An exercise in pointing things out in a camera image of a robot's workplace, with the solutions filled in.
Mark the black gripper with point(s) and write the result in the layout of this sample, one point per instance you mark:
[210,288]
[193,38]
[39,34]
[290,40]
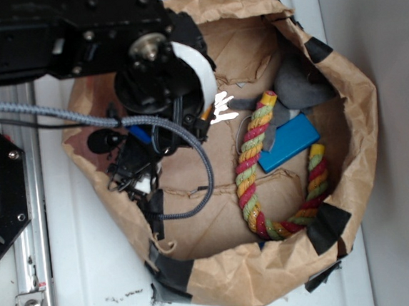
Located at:
[171,77]

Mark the silver key bunch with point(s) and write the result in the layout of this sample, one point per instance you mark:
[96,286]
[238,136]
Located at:
[221,110]

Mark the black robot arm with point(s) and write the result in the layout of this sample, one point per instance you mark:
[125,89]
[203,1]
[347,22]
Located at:
[73,38]

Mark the grey plush toy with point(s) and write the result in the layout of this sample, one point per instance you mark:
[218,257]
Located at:
[296,94]

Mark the blue rectangular block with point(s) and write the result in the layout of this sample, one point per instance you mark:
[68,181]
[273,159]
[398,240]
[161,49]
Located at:
[291,138]

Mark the brown paper lined bin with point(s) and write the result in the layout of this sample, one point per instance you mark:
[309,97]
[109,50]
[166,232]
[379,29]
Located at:
[250,247]

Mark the multicolour twisted rope toy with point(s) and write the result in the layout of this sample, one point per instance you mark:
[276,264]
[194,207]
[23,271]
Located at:
[246,176]

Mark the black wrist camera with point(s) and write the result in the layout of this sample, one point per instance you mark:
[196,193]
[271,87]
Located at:
[135,166]

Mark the aluminium extrusion rail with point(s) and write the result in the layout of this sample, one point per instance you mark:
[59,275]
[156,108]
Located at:
[33,263]

